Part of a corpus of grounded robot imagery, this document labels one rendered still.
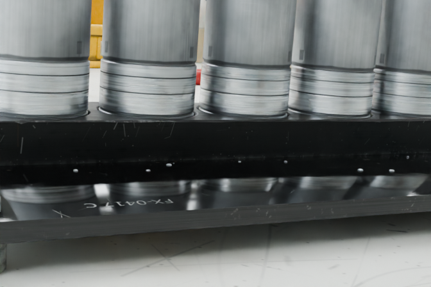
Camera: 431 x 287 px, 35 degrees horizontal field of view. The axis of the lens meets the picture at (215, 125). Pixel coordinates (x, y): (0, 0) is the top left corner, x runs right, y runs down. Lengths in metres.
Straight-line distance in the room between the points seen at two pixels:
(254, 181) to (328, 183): 0.02
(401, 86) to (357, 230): 0.06
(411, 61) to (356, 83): 0.02
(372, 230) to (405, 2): 0.07
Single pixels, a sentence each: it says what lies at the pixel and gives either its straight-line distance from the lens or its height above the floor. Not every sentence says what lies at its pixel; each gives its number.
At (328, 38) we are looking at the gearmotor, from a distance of 0.19.
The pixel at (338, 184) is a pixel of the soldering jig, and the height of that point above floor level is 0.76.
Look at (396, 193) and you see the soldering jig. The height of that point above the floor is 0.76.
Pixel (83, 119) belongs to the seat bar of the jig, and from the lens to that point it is 0.16.
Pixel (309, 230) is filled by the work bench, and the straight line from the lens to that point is 0.16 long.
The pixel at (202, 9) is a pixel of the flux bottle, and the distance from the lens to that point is 0.61.
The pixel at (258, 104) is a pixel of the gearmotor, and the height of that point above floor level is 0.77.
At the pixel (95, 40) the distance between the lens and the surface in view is 0.50.
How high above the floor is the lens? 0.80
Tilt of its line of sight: 10 degrees down
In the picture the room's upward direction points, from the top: 4 degrees clockwise
